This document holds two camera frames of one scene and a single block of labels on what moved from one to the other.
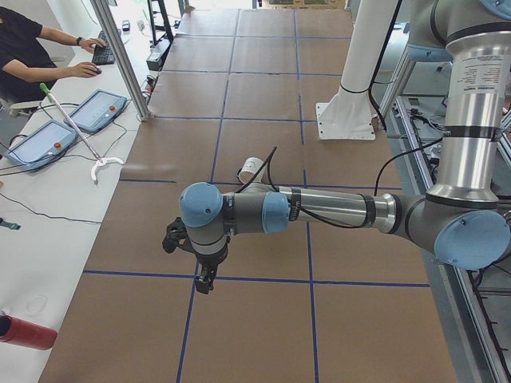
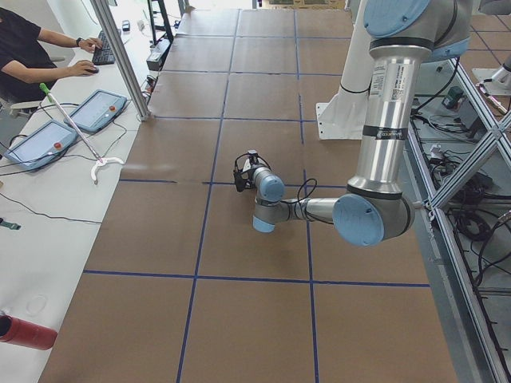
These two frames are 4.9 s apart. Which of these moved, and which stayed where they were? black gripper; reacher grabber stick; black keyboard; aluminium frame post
Moved: black gripper
Stayed: aluminium frame post; black keyboard; reacher grabber stick
